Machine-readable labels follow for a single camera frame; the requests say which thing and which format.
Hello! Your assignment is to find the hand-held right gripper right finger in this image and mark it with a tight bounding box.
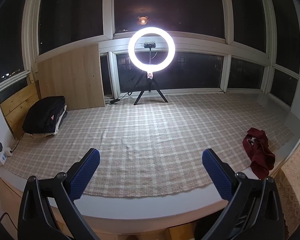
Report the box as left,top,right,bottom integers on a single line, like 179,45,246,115
195,148,285,240

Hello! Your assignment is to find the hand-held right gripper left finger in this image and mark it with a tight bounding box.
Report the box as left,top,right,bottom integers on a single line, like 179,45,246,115
17,148,101,240

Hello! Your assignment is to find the dark red sweater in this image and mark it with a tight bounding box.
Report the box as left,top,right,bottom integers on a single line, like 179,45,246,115
242,127,276,180

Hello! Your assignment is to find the white power strip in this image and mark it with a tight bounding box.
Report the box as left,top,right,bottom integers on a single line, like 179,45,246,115
0,148,13,165

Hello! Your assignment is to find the wooden plank panel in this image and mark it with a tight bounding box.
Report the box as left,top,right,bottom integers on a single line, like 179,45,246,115
0,80,42,140

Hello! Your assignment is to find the black folded garment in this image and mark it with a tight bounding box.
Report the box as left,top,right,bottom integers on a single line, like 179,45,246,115
22,96,67,134

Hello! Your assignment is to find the plaid beige blanket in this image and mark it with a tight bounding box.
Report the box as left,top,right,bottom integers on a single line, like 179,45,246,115
1,92,294,198

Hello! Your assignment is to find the beige patterned lace cloth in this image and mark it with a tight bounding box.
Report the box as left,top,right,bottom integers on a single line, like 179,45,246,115
274,145,300,235

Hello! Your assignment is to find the light wooden board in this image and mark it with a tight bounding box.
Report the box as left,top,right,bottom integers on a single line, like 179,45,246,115
37,43,106,111

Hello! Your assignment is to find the black floor cable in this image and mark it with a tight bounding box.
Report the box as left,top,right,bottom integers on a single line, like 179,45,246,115
0,212,18,231

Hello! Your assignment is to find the black power cable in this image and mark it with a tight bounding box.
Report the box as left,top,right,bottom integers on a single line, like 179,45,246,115
119,74,141,100

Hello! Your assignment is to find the white ring light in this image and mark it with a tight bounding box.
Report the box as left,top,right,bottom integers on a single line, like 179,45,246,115
128,27,176,72

